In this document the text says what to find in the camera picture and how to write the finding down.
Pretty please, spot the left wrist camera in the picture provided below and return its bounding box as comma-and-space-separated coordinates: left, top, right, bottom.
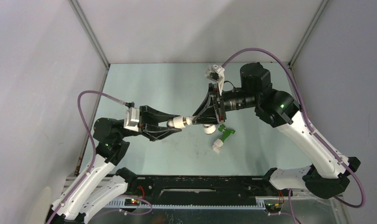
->
123, 102, 140, 132

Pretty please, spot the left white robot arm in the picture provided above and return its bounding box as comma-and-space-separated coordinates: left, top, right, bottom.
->
45, 105, 190, 224

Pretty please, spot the grey cable duct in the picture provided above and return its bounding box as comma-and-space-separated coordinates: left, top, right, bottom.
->
104, 198, 266, 210

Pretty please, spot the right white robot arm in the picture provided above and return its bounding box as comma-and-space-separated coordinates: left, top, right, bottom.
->
192, 63, 361, 199

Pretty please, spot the white plastic faucet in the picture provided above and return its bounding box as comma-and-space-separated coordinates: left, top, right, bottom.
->
185, 116, 216, 135

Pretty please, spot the white elbow fitting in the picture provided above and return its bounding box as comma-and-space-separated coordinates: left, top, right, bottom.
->
167, 116, 187, 129
212, 139, 224, 154

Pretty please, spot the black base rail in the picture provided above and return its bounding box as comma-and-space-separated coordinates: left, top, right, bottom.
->
126, 175, 288, 205

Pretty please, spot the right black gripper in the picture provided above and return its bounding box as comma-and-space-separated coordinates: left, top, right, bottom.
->
192, 84, 258, 126

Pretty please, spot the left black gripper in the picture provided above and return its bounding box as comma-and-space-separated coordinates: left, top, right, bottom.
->
119, 105, 182, 141

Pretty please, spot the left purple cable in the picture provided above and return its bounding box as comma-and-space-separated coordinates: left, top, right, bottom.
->
46, 90, 153, 224

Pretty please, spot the green plastic faucet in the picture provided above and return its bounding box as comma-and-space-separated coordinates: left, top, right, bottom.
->
218, 124, 235, 142

